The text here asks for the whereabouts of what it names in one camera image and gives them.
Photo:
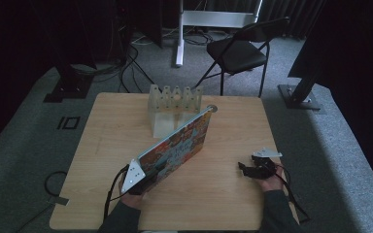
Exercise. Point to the dark curtain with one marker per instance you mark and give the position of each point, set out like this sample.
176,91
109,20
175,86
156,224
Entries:
291,16

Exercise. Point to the colourful picture book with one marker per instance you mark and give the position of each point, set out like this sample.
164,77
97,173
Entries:
178,149

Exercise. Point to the grey tape piece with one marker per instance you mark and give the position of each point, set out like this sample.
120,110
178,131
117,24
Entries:
58,201

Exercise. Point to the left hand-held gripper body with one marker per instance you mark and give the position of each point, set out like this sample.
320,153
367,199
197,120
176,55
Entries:
133,174

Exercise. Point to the white metal stand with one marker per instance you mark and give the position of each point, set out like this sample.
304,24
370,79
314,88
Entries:
180,39

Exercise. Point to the small round dark coin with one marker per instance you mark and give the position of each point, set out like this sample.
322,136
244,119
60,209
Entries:
214,108

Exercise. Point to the person's left hand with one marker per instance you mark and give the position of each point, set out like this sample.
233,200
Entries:
132,200

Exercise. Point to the person's right hand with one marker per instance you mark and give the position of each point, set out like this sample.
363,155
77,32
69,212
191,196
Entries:
272,183

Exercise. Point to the black stand with dark panel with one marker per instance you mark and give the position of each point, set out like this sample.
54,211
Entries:
299,97

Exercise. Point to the clear acrylic book rack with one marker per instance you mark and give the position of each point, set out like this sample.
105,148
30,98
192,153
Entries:
171,106

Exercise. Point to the black folding chair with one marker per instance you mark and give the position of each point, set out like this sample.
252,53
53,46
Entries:
236,55

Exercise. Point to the black stand with square base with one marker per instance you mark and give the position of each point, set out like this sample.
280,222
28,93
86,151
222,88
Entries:
68,89

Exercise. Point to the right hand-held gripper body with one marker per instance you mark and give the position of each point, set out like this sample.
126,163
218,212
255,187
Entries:
263,168

